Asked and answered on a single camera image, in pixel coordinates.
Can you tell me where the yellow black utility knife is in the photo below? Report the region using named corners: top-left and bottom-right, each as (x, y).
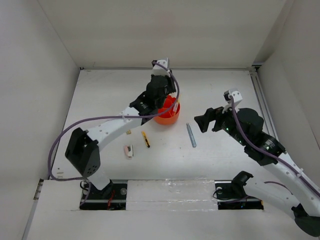
top-left (141, 131), bottom-right (151, 148)

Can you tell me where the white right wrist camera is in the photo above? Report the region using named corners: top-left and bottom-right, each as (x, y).
top-left (223, 88), bottom-right (243, 111)

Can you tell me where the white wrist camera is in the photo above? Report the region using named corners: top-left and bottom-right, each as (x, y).
top-left (151, 58), bottom-right (170, 76)
top-left (223, 88), bottom-right (243, 111)

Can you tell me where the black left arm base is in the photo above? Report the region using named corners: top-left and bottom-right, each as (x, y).
top-left (79, 180), bottom-right (128, 211)

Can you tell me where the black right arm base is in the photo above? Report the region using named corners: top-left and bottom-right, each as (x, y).
top-left (212, 171), bottom-right (264, 210)

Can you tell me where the pink pen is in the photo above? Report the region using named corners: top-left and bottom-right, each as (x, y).
top-left (172, 97), bottom-right (180, 115)

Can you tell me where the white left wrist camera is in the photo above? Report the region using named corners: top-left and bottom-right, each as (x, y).
top-left (151, 58), bottom-right (170, 76)

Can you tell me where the blue grey marker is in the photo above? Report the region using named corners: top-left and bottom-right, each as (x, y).
top-left (186, 123), bottom-right (197, 148)

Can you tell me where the orange round divided container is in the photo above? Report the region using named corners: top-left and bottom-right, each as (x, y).
top-left (154, 95), bottom-right (180, 125)

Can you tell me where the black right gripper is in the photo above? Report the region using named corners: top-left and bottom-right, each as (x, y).
top-left (193, 101), bottom-right (248, 146)

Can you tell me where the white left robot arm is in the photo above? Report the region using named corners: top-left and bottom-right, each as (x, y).
top-left (65, 74), bottom-right (177, 199)

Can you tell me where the thin yellow highlighter pen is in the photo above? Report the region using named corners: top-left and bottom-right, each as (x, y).
top-left (173, 96), bottom-right (180, 112)

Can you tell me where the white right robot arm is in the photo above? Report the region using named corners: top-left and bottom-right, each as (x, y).
top-left (194, 107), bottom-right (320, 237)

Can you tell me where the aluminium side rail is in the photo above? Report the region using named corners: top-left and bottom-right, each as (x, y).
top-left (248, 64), bottom-right (279, 140)

